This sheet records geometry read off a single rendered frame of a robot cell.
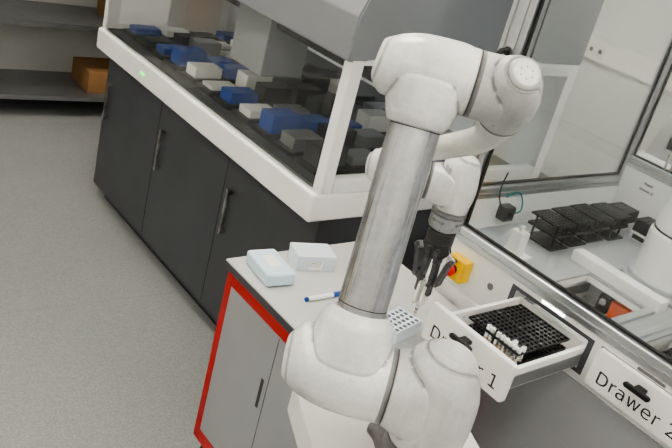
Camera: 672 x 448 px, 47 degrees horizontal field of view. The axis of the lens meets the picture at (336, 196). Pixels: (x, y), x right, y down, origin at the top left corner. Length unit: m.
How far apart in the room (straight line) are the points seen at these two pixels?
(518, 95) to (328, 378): 0.64
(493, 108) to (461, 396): 0.54
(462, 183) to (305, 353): 0.69
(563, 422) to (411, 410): 0.86
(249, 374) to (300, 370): 0.84
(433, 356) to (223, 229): 1.77
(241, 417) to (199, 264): 1.08
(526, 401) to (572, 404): 0.16
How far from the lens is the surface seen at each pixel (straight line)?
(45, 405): 2.93
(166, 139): 3.56
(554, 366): 2.14
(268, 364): 2.27
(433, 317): 2.08
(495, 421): 2.48
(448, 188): 1.99
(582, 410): 2.28
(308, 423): 1.70
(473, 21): 2.73
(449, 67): 1.46
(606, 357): 2.17
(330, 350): 1.51
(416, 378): 1.53
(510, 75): 1.45
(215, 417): 2.59
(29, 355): 3.15
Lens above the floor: 1.90
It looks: 22 degrees down
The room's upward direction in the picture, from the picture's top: 15 degrees clockwise
